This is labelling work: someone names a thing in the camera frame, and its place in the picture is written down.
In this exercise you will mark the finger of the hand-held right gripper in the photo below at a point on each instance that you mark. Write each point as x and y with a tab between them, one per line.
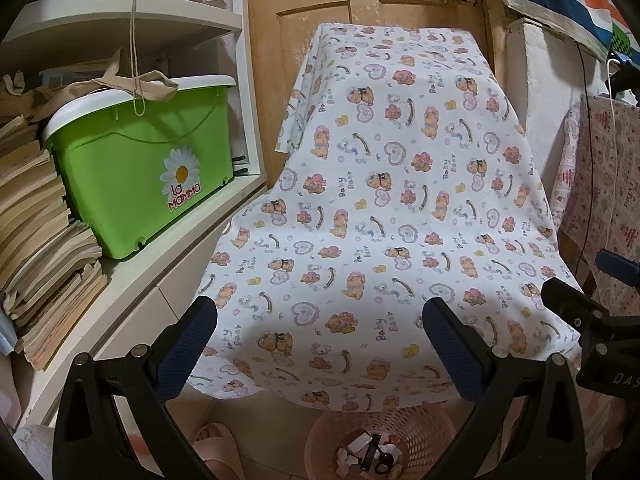
617	262
567	302

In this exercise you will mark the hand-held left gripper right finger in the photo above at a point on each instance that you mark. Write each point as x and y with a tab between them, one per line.
447	350

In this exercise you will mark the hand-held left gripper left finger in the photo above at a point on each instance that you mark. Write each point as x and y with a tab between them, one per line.
192	335

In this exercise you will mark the pink plastic basket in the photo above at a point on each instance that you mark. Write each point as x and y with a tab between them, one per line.
430	435

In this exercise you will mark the white tissue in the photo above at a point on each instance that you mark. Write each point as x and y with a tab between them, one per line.
345	460

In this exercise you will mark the pink patterned cloth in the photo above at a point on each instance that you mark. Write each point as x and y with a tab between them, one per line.
610	160

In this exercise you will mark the pink slipper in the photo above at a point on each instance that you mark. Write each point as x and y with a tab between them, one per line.
215	440

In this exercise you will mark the bear print tablecloth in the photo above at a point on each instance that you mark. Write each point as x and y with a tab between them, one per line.
390	210

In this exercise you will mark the green plastic storage bin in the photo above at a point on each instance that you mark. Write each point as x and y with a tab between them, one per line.
125	185

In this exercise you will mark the black device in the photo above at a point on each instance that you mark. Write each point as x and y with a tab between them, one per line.
627	80

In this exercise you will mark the beige tote bag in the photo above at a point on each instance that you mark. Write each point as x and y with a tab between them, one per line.
155	91

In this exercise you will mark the wooden door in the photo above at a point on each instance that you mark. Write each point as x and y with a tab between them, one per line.
300	20

